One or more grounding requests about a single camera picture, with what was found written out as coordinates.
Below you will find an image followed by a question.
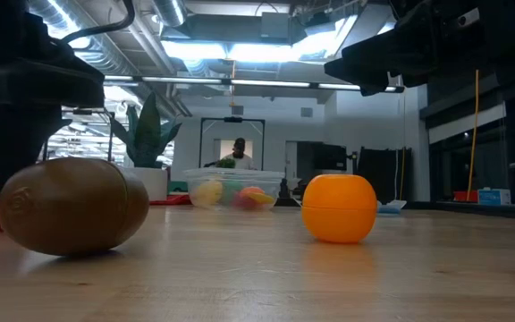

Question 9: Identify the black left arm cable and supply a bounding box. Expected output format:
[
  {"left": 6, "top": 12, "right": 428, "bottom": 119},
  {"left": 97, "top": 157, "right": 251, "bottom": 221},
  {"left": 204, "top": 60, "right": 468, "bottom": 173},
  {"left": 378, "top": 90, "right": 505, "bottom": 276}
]
[{"left": 60, "top": 0, "right": 136, "bottom": 46}]

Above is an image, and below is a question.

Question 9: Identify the black partition panel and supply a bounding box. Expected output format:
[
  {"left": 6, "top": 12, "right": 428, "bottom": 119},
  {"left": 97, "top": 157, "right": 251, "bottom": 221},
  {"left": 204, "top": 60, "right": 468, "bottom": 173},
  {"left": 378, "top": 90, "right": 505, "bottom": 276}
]
[{"left": 355, "top": 146, "right": 414, "bottom": 203}]

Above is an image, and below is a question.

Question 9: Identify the plain orange toy fruit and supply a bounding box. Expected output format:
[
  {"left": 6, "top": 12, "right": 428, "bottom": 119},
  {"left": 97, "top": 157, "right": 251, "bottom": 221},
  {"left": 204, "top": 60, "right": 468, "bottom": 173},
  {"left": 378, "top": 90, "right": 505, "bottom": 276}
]
[{"left": 238, "top": 185, "right": 266, "bottom": 200}]

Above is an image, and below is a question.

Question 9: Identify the clear lid with blue rim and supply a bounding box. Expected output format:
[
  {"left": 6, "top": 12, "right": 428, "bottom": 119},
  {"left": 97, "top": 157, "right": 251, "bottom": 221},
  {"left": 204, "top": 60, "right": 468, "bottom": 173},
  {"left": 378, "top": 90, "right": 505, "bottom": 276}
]
[{"left": 376, "top": 199, "right": 408, "bottom": 216}]

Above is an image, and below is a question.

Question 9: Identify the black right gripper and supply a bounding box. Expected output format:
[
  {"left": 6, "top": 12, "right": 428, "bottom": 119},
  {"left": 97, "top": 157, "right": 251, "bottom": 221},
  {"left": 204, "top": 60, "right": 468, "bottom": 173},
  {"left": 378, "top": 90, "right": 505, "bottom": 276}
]
[{"left": 324, "top": 0, "right": 515, "bottom": 97}]

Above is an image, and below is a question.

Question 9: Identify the green artificial plant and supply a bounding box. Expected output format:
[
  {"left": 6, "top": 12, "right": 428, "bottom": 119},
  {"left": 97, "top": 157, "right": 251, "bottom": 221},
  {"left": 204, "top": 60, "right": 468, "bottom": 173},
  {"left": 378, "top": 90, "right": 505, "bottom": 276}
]
[{"left": 107, "top": 91, "right": 183, "bottom": 170}]

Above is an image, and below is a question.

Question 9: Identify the long ceiling light bar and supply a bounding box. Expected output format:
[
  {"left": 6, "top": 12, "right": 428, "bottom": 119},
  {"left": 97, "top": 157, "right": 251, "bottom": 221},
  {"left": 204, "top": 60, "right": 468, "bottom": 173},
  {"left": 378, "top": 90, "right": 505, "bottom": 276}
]
[{"left": 103, "top": 75, "right": 405, "bottom": 94}]

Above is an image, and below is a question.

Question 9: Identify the yellow cable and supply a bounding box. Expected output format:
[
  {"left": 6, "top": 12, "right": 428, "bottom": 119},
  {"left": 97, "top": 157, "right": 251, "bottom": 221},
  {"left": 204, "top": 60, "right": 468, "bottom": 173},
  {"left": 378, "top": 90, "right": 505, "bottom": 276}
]
[{"left": 465, "top": 69, "right": 481, "bottom": 202}]

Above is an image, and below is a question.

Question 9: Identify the white plant pot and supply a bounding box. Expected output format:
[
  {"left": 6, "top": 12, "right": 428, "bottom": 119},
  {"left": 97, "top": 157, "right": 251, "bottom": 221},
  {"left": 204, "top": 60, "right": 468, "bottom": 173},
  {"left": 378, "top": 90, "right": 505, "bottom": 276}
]
[{"left": 121, "top": 166, "right": 170, "bottom": 202}]

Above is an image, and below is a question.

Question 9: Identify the orange toy fruit with leaf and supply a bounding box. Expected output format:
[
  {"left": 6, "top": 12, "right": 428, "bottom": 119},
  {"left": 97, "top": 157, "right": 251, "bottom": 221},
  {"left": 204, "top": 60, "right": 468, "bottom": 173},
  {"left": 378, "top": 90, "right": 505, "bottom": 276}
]
[{"left": 301, "top": 174, "right": 379, "bottom": 245}]

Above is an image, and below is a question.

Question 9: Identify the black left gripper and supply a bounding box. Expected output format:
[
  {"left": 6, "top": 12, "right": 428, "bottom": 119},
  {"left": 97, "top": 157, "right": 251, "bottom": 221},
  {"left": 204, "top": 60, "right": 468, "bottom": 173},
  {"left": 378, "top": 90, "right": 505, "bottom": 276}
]
[{"left": 0, "top": 44, "right": 106, "bottom": 211}]

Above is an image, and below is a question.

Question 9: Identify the black robot station frame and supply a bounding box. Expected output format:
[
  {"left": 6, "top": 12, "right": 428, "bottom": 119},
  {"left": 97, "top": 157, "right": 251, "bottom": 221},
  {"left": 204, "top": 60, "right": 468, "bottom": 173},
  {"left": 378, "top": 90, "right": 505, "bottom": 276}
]
[
  {"left": 198, "top": 116, "right": 267, "bottom": 172},
  {"left": 42, "top": 108, "right": 116, "bottom": 163}
]

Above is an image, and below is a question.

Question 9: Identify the person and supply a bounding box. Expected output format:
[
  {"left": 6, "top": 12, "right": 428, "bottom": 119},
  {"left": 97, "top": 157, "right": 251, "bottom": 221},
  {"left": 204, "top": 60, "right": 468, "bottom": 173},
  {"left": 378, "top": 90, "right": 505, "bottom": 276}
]
[{"left": 220, "top": 137, "right": 255, "bottom": 171}]

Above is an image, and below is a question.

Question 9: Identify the small yellow toy banana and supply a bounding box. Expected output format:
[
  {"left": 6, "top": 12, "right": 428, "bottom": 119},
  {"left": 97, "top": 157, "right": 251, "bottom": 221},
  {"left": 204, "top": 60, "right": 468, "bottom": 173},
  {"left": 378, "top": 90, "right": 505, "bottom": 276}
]
[{"left": 246, "top": 191, "right": 277, "bottom": 206}]

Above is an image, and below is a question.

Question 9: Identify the clear plastic container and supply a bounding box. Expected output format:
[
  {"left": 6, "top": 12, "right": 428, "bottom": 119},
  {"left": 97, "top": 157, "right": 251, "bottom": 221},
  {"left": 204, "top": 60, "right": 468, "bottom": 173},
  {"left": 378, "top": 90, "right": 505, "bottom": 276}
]
[{"left": 183, "top": 167, "right": 286, "bottom": 211}]

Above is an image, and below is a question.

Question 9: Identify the blue box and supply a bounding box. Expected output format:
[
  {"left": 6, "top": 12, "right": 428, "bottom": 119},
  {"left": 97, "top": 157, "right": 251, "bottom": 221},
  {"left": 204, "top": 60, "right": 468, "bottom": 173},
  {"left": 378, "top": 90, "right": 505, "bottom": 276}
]
[{"left": 477, "top": 188, "right": 512, "bottom": 207}]

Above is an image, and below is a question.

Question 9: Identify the red cloth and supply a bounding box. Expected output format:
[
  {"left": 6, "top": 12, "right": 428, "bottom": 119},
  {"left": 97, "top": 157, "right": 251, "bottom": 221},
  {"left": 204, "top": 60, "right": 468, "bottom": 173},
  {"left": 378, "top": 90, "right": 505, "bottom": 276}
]
[{"left": 149, "top": 193, "right": 192, "bottom": 207}]

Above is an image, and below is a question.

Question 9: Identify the brown toy kiwi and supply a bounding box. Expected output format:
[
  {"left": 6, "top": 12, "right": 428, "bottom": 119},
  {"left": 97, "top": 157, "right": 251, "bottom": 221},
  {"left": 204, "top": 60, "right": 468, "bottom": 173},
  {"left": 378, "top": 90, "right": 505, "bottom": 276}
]
[{"left": 0, "top": 157, "right": 150, "bottom": 258}]

